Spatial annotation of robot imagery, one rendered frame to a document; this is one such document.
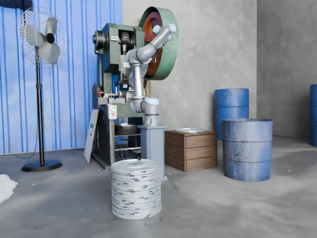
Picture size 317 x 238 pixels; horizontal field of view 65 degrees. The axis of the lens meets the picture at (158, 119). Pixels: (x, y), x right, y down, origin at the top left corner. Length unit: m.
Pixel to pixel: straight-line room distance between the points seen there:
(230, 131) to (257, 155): 0.28
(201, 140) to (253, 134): 0.54
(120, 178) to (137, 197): 0.14
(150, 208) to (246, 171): 0.95
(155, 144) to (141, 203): 0.70
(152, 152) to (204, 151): 0.62
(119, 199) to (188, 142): 1.06
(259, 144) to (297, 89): 3.09
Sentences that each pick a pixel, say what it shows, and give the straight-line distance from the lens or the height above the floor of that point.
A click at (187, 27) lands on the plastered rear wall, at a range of 4.76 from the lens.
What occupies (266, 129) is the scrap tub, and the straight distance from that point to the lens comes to 2.12.
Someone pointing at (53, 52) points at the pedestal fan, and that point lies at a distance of 2.85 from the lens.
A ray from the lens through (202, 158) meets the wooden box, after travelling 2.41.
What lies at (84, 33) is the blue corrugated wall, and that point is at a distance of 3.97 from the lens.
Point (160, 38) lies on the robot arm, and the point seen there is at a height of 1.18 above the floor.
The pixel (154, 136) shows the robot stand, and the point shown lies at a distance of 1.98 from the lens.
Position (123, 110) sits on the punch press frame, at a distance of 2.56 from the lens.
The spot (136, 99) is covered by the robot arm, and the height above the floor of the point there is 0.67.
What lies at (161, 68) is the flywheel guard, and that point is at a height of 1.02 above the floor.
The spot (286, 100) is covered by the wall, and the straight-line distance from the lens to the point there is 5.22.
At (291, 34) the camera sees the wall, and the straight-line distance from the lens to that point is 5.31.
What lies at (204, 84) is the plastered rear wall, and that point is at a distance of 4.77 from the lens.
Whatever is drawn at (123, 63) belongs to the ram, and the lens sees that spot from 2.76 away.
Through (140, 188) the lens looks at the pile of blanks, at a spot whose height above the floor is 0.17.
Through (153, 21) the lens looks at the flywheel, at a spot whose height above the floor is 1.59.
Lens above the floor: 0.61
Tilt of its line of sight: 3 degrees down
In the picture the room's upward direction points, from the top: 1 degrees counter-clockwise
